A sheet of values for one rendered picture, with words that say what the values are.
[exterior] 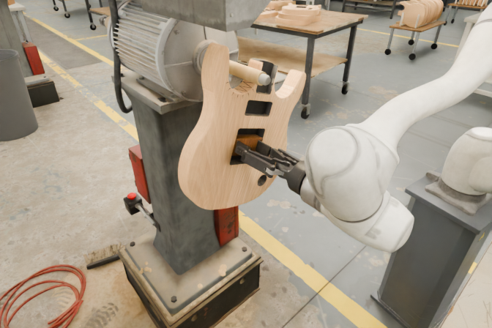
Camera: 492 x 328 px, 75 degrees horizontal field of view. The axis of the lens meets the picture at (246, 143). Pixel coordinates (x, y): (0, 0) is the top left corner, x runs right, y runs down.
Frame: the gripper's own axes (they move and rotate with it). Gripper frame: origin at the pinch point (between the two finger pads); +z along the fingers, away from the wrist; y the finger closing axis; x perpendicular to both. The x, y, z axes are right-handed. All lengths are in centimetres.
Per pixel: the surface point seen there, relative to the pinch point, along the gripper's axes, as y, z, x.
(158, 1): -24.6, 12.3, 28.2
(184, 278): 17, 31, -74
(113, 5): -19, 50, 25
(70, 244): 1, 118, -111
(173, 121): -0.6, 34.8, -5.4
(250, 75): -5.9, 0.0, 18.1
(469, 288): 16, -52, -9
